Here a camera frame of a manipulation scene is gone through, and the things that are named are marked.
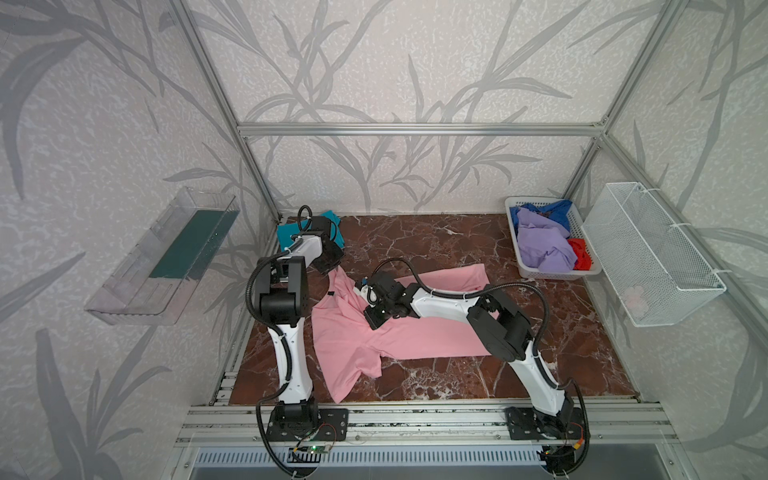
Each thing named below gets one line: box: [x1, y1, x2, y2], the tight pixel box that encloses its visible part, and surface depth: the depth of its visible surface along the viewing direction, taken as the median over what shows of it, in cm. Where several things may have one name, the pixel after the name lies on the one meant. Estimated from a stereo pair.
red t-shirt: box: [567, 238, 592, 271], surface depth 97 cm
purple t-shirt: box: [517, 208, 577, 273], surface depth 93 cm
